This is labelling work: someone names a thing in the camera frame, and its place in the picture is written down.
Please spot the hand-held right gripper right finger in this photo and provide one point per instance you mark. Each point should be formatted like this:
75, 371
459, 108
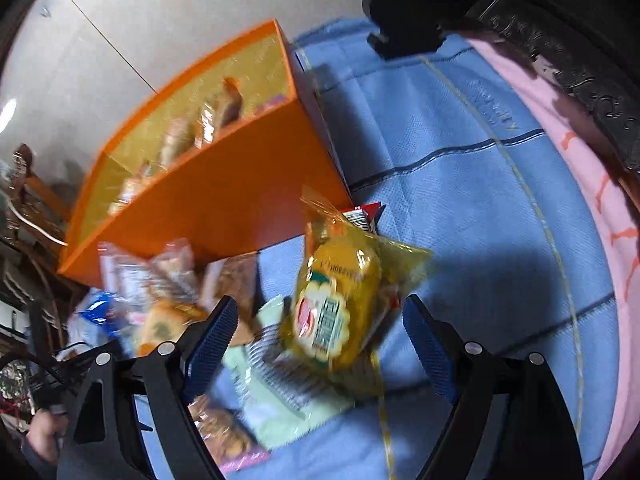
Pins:
431, 352

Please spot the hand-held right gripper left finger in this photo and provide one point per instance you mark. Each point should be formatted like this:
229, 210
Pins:
210, 347

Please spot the yellow pastry packet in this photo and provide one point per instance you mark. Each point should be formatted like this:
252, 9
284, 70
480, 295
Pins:
340, 285

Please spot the orange box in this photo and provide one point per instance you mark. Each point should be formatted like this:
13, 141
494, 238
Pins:
200, 200

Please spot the person's left hand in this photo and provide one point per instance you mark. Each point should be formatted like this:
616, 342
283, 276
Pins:
45, 432

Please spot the orange cookie packet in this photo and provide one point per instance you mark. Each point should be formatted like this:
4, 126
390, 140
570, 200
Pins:
162, 322

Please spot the brown snack packet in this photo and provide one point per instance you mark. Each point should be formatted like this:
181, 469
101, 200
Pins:
237, 280

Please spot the cookie packet pink edge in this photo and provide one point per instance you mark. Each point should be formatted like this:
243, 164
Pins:
225, 432

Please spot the clear wrapped pastry packet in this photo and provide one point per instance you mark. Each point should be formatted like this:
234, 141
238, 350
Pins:
145, 270

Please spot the pale green snack packet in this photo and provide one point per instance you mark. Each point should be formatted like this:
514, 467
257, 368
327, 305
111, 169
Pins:
300, 410

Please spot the wooden chair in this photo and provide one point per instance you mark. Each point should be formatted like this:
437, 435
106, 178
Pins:
30, 195

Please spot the blue quilt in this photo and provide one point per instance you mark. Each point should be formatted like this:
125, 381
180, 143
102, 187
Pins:
475, 210

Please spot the small red snack packet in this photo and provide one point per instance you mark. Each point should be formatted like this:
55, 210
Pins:
369, 211

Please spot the clear wrapped golden snack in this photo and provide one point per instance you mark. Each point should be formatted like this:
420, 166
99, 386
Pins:
175, 142
127, 190
207, 125

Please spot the pink sheet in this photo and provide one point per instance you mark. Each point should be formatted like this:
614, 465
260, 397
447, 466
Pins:
575, 170

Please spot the brown wrapped snack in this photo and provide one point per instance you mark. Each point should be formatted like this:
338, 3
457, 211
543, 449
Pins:
231, 100

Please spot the dark carved headboard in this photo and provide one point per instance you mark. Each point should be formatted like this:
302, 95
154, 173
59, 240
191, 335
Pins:
550, 20

